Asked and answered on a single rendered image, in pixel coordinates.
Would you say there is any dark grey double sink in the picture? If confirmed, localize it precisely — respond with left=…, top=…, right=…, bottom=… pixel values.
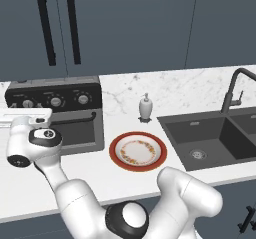
left=156, top=106, right=256, bottom=173

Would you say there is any toaster oven glass door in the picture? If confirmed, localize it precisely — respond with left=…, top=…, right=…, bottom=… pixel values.
left=49, top=108, right=105, bottom=153

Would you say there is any toaster oven knob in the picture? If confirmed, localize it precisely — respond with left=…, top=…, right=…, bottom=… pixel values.
left=21, top=98, right=35, bottom=109
left=49, top=96, right=63, bottom=108
left=76, top=94, right=90, bottom=105

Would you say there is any red rimmed white plate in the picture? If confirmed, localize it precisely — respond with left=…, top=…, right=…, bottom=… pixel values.
left=108, top=131, right=168, bottom=173

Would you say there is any black tap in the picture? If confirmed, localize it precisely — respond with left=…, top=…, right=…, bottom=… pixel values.
left=220, top=67, right=256, bottom=115

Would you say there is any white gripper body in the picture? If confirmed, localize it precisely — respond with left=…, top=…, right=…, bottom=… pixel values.
left=0, top=107, right=53, bottom=129

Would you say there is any dark blue base cupboard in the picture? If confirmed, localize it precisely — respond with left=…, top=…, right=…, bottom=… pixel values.
left=0, top=178, right=256, bottom=239

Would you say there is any short black cupboard handle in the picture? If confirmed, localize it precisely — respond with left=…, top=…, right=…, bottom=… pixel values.
left=237, top=205, right=256, bottom=234

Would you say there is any black toaster oven door handle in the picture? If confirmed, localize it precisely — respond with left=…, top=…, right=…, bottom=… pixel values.
left=52, top=111, right=98, bottom=126

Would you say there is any dark blue cupboard door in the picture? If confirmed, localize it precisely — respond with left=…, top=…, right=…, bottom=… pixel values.
left=0, top=0, right=70, bottom=82
left=54, top=0, right=200, bottom=77
left=184, top=0, right=256, bottom=70

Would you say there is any white soap dispenser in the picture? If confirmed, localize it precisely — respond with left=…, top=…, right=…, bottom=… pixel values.
left=138, top=92, right=154, bottom=123

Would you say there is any long black cupboard handle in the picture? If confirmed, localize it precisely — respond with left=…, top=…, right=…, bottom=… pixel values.
left=35, top=0, right=57, bottom=67
left=65, top=0, right=82, bottom=66

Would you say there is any black toaster oven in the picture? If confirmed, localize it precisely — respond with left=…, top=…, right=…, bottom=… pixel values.
left=4, top=75, right=105, bottom=156

